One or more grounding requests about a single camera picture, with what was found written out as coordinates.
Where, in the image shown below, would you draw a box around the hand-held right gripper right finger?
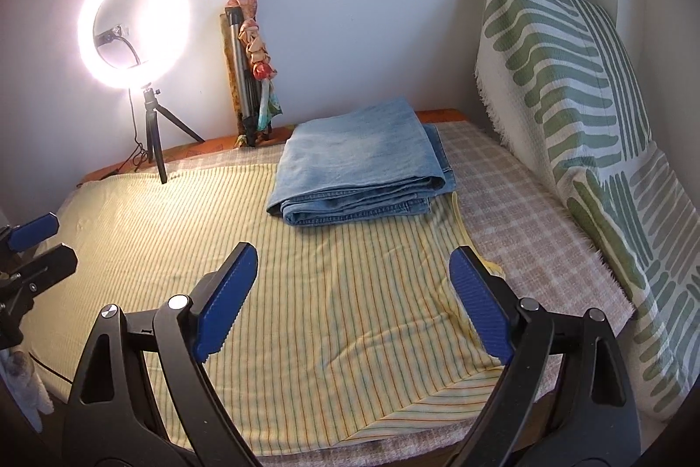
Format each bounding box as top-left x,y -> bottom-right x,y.
448,245 -> 642,467

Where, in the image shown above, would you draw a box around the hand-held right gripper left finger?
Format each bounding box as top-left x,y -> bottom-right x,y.
66,242 -> 263,467

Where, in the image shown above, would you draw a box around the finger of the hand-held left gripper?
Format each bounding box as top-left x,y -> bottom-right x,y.
0,244 -> 78,323
0,212 -> 60,254

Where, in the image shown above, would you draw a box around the light blue denim pants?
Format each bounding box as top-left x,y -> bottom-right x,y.
266,96 -> 457,227

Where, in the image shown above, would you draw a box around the yellow striped cloth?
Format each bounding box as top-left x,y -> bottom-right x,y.
24,161 -> 507,449

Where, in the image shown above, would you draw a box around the pink checked blanket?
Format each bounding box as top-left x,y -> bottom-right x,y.
77,119 -> 636,457

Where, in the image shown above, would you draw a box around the white crumpled cloth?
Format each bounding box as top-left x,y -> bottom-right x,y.
0,349 -> 53,416

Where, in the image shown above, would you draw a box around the small black tripod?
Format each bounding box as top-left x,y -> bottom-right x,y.
139,84 -> 206,184

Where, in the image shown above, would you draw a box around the black gooseneck phone holder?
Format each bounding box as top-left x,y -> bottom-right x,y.
94,24 -> 142,63

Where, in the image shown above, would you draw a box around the brown patterned roll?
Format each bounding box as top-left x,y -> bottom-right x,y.
220,13 -> 247,137

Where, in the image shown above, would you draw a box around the folded silver tripod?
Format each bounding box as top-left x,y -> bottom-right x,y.
225,7 -> 263,147

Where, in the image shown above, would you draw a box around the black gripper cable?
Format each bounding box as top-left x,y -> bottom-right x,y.
27,349 -> 74,385

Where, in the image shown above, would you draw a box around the black ring light cable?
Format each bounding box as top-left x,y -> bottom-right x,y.
98,87 -> 148,180

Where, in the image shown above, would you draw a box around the white ring light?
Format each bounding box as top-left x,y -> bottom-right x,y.
77,0 -> 192,90

